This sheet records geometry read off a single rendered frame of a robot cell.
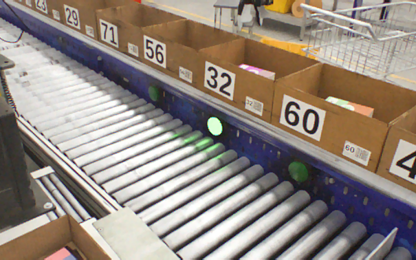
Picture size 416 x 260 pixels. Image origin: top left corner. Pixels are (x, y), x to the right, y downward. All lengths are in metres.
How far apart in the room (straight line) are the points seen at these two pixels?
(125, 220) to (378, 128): 0.77
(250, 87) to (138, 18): 1.10
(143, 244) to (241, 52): 1.01
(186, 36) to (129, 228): 1.18
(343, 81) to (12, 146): 1.13
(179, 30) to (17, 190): 1.15
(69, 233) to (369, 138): 0.88
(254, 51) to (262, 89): 0.40
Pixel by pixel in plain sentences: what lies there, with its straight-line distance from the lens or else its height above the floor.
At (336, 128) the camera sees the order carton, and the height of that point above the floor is 0.98.
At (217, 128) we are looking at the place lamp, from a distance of 1.54.
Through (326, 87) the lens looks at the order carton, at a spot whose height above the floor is 0.96.
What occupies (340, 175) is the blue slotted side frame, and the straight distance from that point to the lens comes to 1.28.
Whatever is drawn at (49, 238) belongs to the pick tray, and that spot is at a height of 0.80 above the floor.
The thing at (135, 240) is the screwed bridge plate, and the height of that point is 0.75.
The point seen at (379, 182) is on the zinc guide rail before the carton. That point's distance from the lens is 1.26.
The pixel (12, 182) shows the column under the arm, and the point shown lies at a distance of 1.26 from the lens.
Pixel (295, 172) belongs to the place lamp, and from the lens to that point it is 1.36.
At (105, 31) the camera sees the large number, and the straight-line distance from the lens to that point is 2.19.
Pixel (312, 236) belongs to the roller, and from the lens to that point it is 1.23.
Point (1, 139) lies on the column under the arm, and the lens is 1.18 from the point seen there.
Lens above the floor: 1.58
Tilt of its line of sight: 30 degrees down
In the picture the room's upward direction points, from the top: 2 degrees clockwise
